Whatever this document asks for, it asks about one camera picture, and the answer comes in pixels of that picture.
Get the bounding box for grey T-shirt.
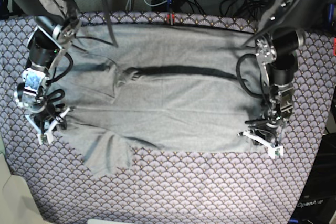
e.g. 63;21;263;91
52;24;262;176

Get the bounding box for fan-patterned table cloth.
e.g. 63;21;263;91
1;18;335;223

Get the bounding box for red clamp at right edge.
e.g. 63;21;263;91
333;37;336;56

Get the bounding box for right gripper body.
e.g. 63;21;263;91
28;105;68;136

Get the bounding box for red black table clamp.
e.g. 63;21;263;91
167;0;174;26

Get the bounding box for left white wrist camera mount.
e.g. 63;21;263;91
237;130;284;159

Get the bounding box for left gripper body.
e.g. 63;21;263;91
245;119;288;146

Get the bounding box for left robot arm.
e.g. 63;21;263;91
236;0;328;147

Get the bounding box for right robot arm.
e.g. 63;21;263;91
14;0;80;143

